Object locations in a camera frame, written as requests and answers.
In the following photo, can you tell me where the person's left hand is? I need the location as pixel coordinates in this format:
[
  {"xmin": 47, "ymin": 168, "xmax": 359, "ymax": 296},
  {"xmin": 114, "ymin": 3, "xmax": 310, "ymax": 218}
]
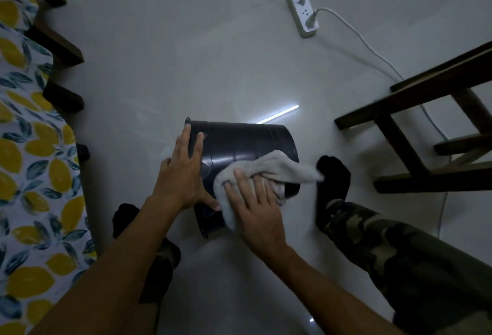
[{"xmin": 152, "ymin": 124, "xmax": 222, "ymax": 212}]

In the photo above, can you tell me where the person's right hand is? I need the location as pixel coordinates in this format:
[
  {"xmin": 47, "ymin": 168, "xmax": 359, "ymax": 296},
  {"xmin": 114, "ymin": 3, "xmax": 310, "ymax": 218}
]
[{"xmin": 224, "ymin": 168, "xmax": 289, "ymax": 257}]

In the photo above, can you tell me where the grey cleaning cloth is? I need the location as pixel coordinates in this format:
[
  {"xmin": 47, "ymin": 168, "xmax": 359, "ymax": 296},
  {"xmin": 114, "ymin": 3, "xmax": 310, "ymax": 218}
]
[{"xmin": 212, "ymin": 150, "xmax": 325, "ymax": 231}]

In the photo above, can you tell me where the black plastic bucket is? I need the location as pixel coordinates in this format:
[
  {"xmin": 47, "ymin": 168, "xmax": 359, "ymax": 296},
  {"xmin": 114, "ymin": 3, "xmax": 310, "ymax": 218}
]
[{"xmin": 184, "ymin": 117, "xmax": 300, "ymax": 240}]

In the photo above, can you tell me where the person's right forearm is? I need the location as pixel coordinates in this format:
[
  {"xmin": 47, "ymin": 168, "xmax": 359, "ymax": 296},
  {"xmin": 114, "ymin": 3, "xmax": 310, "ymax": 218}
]
[{"xmin": 252, "ymin": 242, "xmax": 406, "ymax": 335}]

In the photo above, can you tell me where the person's left forearm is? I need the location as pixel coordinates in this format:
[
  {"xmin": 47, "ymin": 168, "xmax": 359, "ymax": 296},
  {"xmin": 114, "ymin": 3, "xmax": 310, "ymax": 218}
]
[{"xmin": 28, "ymin": 194, "xmax": 186, "ymax": 335}]

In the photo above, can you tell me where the person's right black sock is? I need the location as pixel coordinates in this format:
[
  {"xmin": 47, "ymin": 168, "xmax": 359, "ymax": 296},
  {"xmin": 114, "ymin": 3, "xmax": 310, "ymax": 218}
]
[{"xmin": 315, "ymin": 155, "xmax": 352, "ymax": 231}]

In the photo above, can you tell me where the person's black sock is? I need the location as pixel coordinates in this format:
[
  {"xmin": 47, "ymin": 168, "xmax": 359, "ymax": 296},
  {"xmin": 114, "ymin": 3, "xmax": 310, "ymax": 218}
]
[
  {"xmin": 112, "ymin": 203, "xmax": 142, "ymax": 240},
  {"xmin": 315, "ymin": 155, "xmax": 352, "ymax": 231}
]

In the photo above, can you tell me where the person's left camouflage trouser leg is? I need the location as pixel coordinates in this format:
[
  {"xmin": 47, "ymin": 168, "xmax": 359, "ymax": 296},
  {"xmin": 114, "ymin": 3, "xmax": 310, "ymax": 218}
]
[{"xmin": 138, "ymin": 236, "xmax": 182, "ymax": 335}]

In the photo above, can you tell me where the person's camouflage trouser leg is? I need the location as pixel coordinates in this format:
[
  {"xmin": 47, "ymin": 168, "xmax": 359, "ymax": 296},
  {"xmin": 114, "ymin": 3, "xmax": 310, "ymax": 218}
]
[
  {"xmin": 317, "ymin": 198, "xmax": 492, "ymax": 335},
  {"xmin": 138, "ymin": 236, "xmax": 182, "ymax": 335}
]

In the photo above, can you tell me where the person's left black sock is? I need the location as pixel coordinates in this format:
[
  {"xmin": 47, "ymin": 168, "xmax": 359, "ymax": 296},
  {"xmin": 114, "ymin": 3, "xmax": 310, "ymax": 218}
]
[{"xmin": 112, "ymin": 203, "xmax": 142, "ymax": 240}]

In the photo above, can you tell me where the person's right camouflage trouser leg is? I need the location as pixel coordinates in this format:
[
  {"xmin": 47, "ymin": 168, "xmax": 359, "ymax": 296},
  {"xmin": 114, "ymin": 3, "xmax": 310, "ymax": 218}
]
[{"xmin": 317, "ymin": 198, "xmax": 492, "ymax": 335}]

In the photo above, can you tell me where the lemon print bed sheet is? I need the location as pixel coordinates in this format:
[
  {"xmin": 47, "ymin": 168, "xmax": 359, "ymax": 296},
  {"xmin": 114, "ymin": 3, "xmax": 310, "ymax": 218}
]
[{"xmin": 0, "ymin": 0, "xmax": 97, "ymax": 335}]

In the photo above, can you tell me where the white power strip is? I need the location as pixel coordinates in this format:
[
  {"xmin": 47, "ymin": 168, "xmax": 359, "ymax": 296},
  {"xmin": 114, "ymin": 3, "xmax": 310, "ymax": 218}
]
[{"xmin": 285, "ymin": 0, "xmax": 320, "ymax": 38}]

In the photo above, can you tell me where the dark wooden chair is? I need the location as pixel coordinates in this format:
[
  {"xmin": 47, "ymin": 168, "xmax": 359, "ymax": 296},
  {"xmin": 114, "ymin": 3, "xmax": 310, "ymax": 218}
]
[{"xmin": 334, "ymin": 40, "xmax": 492, "ymax": 195}]

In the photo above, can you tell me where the dark wooden bed frame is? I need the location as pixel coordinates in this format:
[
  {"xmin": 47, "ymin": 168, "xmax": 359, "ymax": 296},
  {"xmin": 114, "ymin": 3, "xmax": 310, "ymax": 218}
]
[{"xmin": 12, "ymin": 0, "xmax": 91, "ymax": 164}]

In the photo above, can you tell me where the white plug with long cable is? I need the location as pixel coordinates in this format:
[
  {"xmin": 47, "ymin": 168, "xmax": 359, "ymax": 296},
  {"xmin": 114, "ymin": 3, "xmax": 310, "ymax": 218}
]
[{"xmin": 305, "ymin": 7, "xmax": 452, "ymax": 239}]

